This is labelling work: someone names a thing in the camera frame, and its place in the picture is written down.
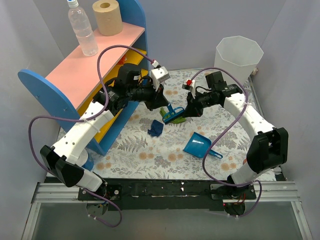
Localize white octagonal waste bin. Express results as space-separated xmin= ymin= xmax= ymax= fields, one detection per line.
xmin=214 ymin=35 xmax=264 ymax=85

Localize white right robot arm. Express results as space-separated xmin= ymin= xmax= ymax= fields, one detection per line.
xmin=182 ymin=67 xmax=289 ymax=199

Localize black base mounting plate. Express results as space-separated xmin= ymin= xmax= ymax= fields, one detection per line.
xmin=77 ymin=178 xmax=257 ymax=212

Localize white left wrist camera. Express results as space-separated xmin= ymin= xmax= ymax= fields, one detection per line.
xmin=149 ymin=66 xmax=170 ymax=91

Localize floral patterned table mat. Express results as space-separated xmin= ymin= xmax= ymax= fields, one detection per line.
xmin=47 ymin=68 xmax=277 ymax=181

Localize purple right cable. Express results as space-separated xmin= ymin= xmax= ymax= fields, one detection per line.
xmin=201 ymin=67 xmax=263 ymax=218

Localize aluminium rail frame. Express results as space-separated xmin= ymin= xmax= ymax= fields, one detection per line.
xmin=22 ymin=178 xmax=313 ymax=240

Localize purple cable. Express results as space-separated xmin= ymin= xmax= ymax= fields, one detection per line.
xmin=201 ymin=67 xmax=263 ymax=218
xmin=27 ymin=44 xmax=160 ymax=228

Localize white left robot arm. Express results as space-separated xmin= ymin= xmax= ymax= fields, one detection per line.
xmin=40 ymin=63 xmax=170 ymax=200

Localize blue wooden shelf unit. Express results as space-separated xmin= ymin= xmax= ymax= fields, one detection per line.
xmin=17 ymin=0 xmax=148 ymax=156

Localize green paper scrap right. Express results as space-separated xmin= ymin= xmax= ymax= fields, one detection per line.
xmin=159 ymin=106 xmax=187 ymax=125

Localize red scrap on shelf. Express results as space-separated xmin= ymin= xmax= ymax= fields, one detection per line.
xmin=117 ymin=55 xmax=127 ymax=65

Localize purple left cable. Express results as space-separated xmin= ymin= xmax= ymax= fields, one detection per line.
xmin=27 ymin=44 xmax=160 ymax=228

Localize clear plastic water bottle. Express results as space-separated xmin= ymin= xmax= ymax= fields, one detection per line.
xmin=66 ymin=0 xmax=99 ymax=57

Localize blue plastic dustpan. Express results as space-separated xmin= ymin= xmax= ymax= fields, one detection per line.
xmin=183 ymin=132 xmax=223 ymax=159

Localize brown paper roll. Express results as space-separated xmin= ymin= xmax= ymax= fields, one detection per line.
xmin=92 ymin=0 xmax=123 ymax=37

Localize blue hand brush black bristles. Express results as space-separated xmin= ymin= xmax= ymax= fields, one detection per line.
xmin=162 ymin=103 xmax=185 ymax=125

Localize dark blue paper scrap lower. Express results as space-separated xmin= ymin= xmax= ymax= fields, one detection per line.
xmin=147 ymin=120 xmax=164 ymax=137

